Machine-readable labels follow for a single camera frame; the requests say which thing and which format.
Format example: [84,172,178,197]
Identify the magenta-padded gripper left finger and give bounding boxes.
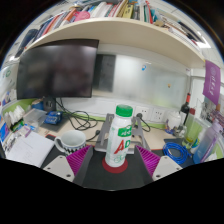
[42,144,95,187]

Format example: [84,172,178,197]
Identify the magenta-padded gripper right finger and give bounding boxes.
[134,144,183,183]

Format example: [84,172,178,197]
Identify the white green-capped drink bottle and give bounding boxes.
[104,104,134,168]

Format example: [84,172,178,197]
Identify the white open notebook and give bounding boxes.
[5,130,55,168]

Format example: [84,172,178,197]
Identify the grey metal laptop stand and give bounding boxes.
[94,112,152,155]

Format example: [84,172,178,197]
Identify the green-tinted tall glass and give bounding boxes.
[182,108,198,149]

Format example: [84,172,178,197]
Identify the white round jar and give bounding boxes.
[166,110,183,131]

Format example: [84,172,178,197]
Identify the flat round red coaster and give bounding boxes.
[101,156,129,174]

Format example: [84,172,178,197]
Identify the small blue box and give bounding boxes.
[43,110,64,126]

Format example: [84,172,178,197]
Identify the black desk mat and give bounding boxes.
[39,138,196,191]

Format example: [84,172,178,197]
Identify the clear plastic box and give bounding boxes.
[23,108,48,129]

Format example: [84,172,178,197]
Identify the dark wine bottle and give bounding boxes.
[180,92,192,126]

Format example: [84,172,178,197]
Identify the group photo poster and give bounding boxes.
[199,99,224,134]

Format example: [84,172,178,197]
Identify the purple hanging flag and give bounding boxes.
[202,59,222,106]

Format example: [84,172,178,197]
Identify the black computer monitor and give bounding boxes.
[15,38,100,100]

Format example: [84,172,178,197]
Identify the rectangular ceiling light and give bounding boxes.
[196,31,212,49]

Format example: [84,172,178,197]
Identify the coiled blue cable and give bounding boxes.
[162,142,193,165]

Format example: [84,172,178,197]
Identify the white wall outlet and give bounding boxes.
[133,105,151,121]
[151,108,166,123]

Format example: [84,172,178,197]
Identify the black tangled cables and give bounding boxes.
[54,98,101,133]

